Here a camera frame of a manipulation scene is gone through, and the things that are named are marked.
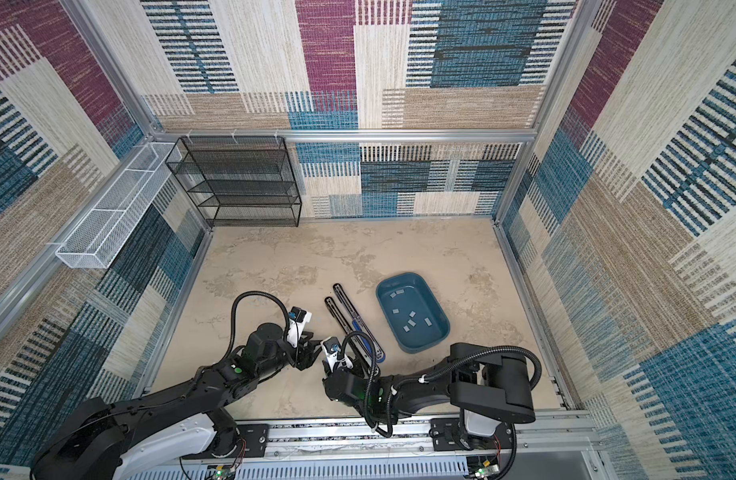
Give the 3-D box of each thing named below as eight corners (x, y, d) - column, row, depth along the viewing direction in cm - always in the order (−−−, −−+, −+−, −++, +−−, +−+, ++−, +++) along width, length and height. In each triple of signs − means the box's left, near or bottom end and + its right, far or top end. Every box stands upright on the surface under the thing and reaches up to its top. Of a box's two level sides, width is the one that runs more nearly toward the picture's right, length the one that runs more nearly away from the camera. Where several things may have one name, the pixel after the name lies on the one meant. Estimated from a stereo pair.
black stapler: (370, 377, 84) (370, 375, 82) (325, 302, 99) (324, 299, 97) (379, 371, 85) (379, 369, 83) (333, 298, 100) (333, 294, 98)
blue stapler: (376, 365, 87) (376, 361, 85) (334, 289, 103) (333, 284, 101) (384, 361, 88) (384, 357, 85) (341, 286, 104) (340, 281, 102)
